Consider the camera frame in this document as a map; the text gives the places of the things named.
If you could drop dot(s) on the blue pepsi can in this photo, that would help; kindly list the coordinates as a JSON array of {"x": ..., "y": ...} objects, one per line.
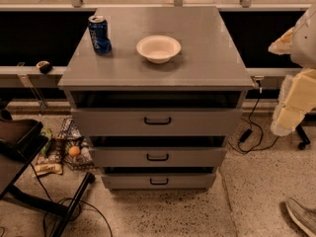
[{"x": 98, "y": 29}]

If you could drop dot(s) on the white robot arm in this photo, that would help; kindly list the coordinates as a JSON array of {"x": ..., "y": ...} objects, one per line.
[{"x": 299, "y": 41}]

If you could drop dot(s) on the grey drawer cabinet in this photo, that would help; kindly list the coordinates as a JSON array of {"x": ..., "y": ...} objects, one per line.
[{"x": 208, "y": 74}]

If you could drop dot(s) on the white paper bowl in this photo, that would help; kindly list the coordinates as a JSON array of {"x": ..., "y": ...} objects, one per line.
[{"x": 158, "y": 49}]

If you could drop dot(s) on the orange fruit on floor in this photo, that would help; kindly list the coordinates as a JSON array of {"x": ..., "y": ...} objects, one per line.
[{"x": 74, "y": 151}]

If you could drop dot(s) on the black tape measure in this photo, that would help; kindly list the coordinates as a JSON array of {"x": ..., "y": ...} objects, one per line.
[{"x": 44, "y": 67}]

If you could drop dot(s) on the grey middle drawer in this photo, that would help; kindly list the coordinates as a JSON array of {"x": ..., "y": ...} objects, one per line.
[{"x": 158, "y": 157}]

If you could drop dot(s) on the chip bag in basket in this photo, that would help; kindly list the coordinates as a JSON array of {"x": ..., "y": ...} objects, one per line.
[{"x": 70, "y": 133}]

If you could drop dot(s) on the grey sneaker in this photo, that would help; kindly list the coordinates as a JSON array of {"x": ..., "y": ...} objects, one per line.
[{"x": 303, "y": 217}]

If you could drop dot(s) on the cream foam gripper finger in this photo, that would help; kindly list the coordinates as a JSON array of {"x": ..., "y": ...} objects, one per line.
[{"x": 297, "y": 97}]

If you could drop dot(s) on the snack bag on floor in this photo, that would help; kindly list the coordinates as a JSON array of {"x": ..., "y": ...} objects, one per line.
[{"x": 50, "y": 156}]

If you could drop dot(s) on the grey drawer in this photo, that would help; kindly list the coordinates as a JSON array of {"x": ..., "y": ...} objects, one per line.
[
  {"x": 162, "y": 123},
  {"x": 158, "y": 157},
  {"x": 159, "y": 182}
]

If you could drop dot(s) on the grey top drawer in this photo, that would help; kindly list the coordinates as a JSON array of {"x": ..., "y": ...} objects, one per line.
[{"x": 162, "y": 123}]

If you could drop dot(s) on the black chair caster leg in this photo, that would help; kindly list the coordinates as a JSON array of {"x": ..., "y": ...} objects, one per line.
[{"x": 304, "y": 138}]

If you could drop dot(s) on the grey bottom drawer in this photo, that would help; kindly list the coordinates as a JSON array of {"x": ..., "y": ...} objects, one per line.
[{"x": 159, "y": 182}]

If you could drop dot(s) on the black table with legs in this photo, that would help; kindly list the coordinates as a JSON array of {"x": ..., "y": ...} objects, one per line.
[{"x": 20, "y": 142}]

